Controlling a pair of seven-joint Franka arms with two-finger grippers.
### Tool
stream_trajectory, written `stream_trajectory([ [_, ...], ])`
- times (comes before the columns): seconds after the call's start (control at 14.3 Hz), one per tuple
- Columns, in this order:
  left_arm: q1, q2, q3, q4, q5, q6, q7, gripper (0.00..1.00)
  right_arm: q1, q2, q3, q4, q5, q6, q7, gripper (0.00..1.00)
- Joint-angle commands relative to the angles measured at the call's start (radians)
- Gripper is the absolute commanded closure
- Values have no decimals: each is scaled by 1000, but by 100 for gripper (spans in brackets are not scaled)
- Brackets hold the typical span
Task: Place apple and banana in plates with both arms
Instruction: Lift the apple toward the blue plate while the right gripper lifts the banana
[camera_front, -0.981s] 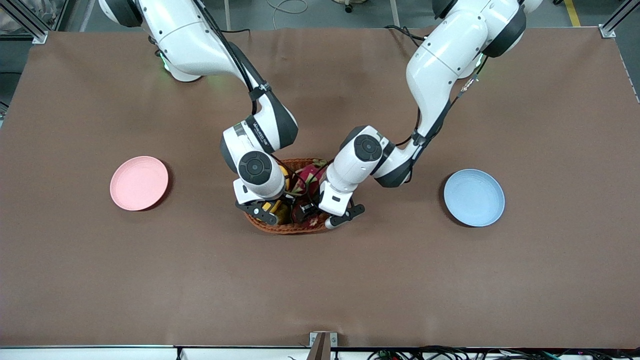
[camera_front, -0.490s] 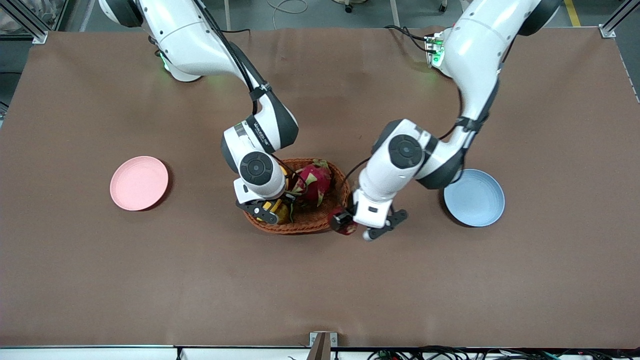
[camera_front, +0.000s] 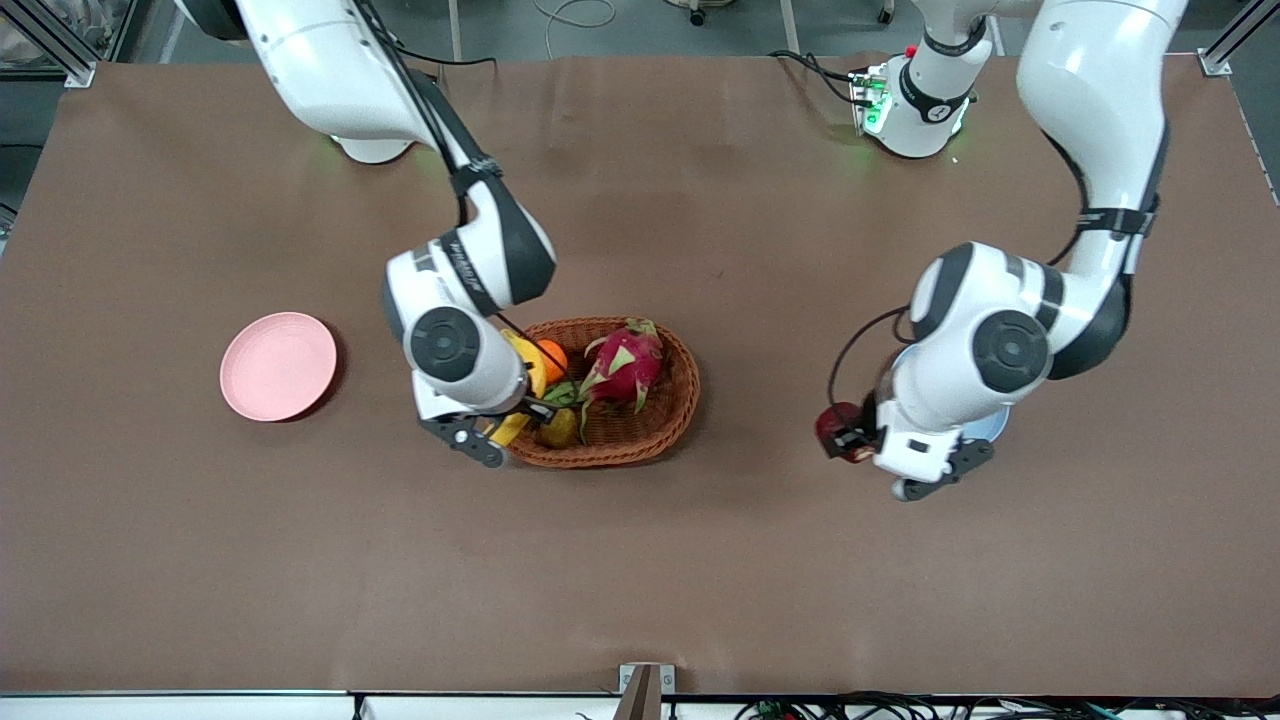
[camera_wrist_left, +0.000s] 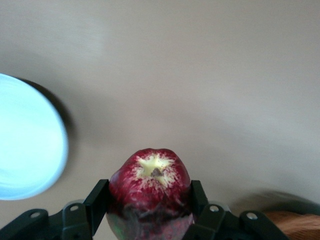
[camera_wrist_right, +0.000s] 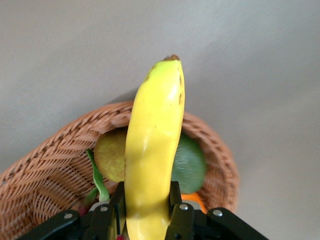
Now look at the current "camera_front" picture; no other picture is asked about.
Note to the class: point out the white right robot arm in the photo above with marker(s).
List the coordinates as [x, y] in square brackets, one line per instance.
[330, 80]

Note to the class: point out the light blue plate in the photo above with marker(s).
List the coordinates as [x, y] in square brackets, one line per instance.
[988, 425]

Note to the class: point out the black chair caster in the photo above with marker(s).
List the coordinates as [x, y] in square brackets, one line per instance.
[697, 10]

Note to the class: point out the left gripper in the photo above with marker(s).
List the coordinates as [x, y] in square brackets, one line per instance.
[862, 432]

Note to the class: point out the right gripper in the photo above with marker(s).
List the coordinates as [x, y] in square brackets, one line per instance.
[537, 408]

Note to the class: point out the pink plate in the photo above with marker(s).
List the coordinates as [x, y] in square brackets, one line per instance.
[278, 366]

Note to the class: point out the brown kiwi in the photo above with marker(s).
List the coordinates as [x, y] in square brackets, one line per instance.
[558, 430]

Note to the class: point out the orange fruit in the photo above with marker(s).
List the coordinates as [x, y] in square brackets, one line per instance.
[553, 360]

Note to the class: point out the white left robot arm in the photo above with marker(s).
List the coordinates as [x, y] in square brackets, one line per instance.
[1095, 100]

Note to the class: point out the pink dragon fruit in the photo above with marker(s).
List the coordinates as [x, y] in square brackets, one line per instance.
[625, 362]

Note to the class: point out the aluminium frame post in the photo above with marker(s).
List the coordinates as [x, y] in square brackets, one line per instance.
[60, 45]
[1230, 40]

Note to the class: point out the dark red apple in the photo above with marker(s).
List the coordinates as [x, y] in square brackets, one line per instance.
[830, 425]

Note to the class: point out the yellow banana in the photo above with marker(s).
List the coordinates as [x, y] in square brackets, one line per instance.
[530, 362]

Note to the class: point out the brown wicker basket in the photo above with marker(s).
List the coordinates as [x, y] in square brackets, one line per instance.
[672, 400]

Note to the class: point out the grey metal camera mount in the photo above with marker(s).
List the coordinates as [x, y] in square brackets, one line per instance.
[646, 690]

